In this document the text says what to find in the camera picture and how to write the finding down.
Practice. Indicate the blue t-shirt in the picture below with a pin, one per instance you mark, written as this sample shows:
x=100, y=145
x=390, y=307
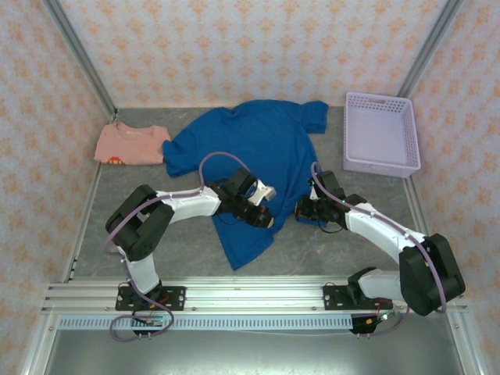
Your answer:
x=254, y=136

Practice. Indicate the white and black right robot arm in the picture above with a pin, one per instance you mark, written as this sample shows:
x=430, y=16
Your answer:
x=383, y=234

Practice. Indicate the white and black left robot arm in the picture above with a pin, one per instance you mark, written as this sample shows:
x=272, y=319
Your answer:
x=187, y=207

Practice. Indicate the folded pink t-shirt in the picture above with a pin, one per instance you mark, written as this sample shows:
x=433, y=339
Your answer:
x=129, y=144

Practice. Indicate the lavender plastic basket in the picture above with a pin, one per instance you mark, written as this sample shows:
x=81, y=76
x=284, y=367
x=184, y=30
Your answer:
x=383, y=136

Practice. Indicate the small green circuit board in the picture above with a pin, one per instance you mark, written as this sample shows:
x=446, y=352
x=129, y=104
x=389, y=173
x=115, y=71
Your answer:
x=381, y=318
x=154, y=321

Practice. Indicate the grey sheet metal panel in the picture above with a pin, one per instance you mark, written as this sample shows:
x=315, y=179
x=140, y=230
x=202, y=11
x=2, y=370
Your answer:
x=254, y=355

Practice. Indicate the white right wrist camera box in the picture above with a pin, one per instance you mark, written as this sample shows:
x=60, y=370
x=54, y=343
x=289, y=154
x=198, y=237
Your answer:
x=313, y=194

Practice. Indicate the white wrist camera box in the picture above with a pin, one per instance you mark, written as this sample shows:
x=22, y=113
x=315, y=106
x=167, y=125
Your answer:
x=261, y=193
x=313, y=194

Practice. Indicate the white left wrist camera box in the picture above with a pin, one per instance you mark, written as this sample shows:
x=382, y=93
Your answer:
x=261, y=193

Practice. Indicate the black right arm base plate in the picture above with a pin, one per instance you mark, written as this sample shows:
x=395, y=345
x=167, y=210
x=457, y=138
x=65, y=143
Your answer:
x=332, y=298

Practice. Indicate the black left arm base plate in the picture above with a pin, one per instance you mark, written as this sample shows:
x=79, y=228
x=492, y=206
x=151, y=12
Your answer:
x=176, y=298

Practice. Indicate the aluminium frame post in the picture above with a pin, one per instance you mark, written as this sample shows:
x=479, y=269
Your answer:
x=429, y=47
x=81, y=54

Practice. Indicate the aluminium lower frame rail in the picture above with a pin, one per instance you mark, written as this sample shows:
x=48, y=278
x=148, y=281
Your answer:
x=39, y=347
x=466, y=347

